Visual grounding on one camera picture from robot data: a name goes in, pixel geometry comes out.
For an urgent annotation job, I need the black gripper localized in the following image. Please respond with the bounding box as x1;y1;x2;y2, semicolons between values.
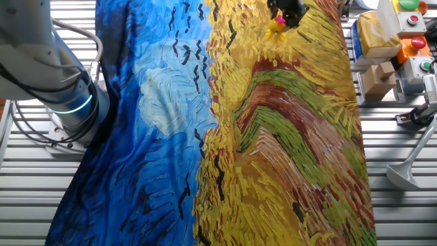
266;0;310;30

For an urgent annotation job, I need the yellow box with green button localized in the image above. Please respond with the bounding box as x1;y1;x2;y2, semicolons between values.
391;0;429;15

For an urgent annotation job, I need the black and grey clamp mount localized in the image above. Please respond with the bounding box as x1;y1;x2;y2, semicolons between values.
395;101;437;127

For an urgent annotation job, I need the grey box with green button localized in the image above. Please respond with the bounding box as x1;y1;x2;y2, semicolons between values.
398;56;436;94

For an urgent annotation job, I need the orange box with red button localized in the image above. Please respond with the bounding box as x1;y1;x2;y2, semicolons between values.
395;36;432;66

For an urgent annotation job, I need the white plastic ladle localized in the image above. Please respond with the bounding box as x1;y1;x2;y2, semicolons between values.
386;115;437;191

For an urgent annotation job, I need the white tissue sheet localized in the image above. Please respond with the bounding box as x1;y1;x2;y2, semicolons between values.
374;0;401;42

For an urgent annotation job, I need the yellow tissue pack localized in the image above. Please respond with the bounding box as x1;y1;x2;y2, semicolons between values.
350;11;403;66

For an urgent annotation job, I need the yellow toy with pink patch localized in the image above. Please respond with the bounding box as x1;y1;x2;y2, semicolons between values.
265;14;287;44

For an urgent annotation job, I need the small light wooden cube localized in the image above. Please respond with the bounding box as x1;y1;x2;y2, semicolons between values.
375;61;396;81

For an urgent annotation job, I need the Van Gogh painting print cloth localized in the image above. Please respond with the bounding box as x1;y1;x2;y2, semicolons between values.
44;0;378;246

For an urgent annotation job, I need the large light wooden block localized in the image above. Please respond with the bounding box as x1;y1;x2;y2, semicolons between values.
361;64;397;97

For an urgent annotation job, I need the silver depth camera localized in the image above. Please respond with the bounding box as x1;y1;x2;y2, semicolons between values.
422;73;437;107

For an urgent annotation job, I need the grey cable hose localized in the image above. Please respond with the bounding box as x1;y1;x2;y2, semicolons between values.
51;18;104;85

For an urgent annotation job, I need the grey box with red button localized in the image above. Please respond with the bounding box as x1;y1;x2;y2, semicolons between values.
395;12;427;38

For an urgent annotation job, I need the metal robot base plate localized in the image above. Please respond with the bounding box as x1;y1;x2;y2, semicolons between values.
45;121;90;155

